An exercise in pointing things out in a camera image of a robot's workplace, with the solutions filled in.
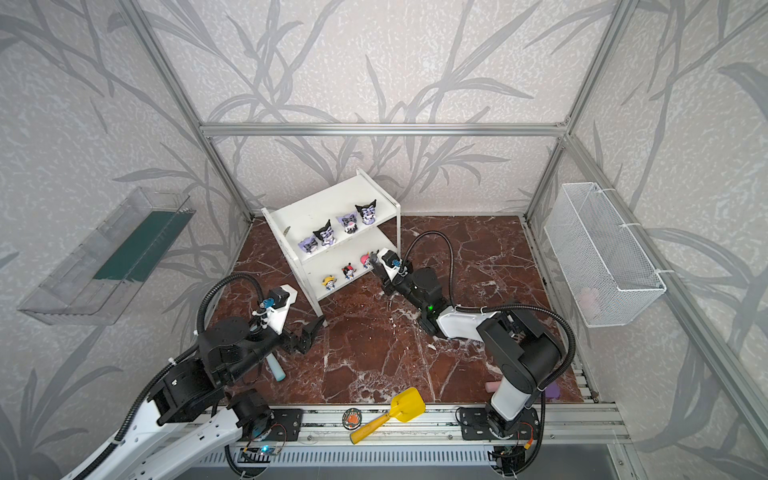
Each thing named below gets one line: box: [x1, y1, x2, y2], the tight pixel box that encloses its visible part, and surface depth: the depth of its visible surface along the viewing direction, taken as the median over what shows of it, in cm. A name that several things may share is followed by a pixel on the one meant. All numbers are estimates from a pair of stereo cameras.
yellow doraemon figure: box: [322, 275, 338, 291], surface depth 81 cm
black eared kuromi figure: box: [355, 199, 377, 225], surface depth 72 cm
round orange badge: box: [342, 408, 363, 431], surface depth 77 cm
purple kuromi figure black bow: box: [298, 235, 318, 254], surface depth 67 cm
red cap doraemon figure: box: [342, 262, 357, 280], surface depth 83 cm
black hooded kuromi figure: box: [312, 219, 336, 246], surface depth 68 cm
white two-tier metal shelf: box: [261, 169, 401, 328], surface depth 78 cm
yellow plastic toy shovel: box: [350, 387, 426, 445], surface depth 77 cm
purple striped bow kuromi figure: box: [336, 212, 358, 234], surface depth 70 cm
